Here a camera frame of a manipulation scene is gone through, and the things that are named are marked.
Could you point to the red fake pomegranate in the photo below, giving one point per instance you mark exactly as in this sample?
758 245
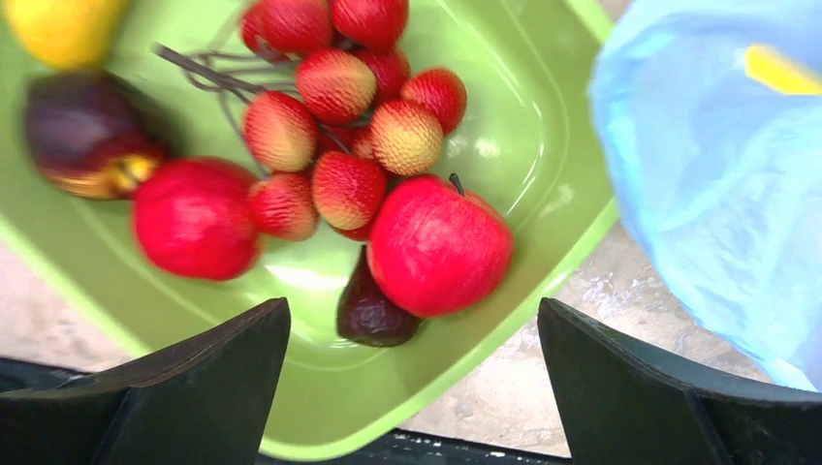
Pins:
192 219

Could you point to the light blue plastic bag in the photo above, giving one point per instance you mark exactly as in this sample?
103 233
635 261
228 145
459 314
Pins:
717 176

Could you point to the dark red yellow fake fruit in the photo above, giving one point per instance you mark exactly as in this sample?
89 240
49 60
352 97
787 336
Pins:
93 134

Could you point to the red fake apple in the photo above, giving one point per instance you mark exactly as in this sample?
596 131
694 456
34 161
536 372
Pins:
437 248

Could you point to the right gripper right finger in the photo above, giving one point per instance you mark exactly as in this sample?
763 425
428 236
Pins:
624 401

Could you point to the yellow fake corn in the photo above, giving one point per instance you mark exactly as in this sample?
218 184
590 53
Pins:
66 34

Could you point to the yellow fake fruit in bag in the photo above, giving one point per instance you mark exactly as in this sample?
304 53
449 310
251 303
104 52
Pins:
769 67

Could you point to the green plastic tray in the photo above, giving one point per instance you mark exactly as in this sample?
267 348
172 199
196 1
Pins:
525 145

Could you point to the dark brown fake fig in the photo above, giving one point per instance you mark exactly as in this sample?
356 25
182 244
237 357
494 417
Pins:
364 315

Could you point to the red fake cherry bunch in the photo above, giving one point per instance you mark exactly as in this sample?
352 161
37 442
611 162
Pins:
352 117

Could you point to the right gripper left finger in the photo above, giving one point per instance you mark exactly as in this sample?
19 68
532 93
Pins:
203 400

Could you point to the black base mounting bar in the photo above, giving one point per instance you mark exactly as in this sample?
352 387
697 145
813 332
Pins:
399 446

